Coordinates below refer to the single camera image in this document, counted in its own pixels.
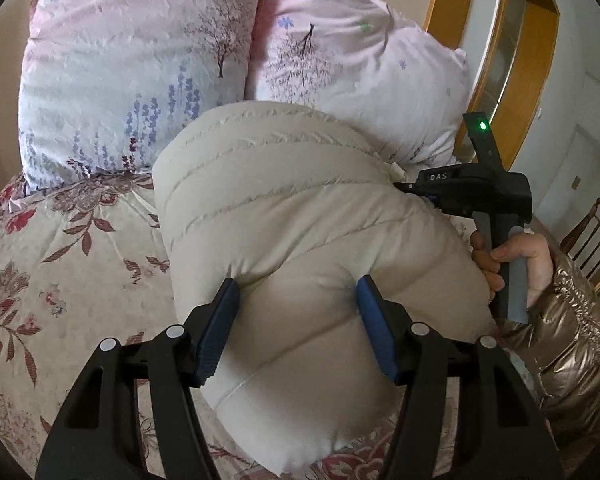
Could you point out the wall switch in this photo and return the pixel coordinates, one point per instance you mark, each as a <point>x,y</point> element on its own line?
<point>575,182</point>

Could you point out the white door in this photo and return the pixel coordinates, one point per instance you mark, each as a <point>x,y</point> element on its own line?
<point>580,140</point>

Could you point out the beige quilted down jacket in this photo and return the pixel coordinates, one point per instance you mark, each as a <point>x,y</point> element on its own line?
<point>290,210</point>

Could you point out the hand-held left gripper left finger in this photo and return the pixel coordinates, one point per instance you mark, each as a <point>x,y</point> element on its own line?
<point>217,332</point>

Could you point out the pink lavender print pillow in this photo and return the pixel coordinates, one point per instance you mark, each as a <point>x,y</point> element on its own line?
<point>120,60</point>

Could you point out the pink tree print pillow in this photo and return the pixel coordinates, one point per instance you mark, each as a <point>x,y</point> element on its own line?
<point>360,70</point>

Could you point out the person's right hand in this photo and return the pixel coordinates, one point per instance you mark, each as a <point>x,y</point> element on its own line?
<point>535,260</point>

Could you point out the wooden chair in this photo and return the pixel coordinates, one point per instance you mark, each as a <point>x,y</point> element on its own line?
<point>592,245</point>

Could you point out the wooden door frame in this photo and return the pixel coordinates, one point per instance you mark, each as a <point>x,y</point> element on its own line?
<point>520,60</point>

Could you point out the person's right forearm gold sleeve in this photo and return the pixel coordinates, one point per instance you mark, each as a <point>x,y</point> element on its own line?
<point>575,350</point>

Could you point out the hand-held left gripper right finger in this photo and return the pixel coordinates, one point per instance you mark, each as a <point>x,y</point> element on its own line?
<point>377,330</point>

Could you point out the floral beige bed quilt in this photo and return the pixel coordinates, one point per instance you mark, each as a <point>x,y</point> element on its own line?
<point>70,270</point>

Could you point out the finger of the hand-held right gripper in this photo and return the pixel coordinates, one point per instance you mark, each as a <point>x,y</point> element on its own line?
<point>406,187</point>

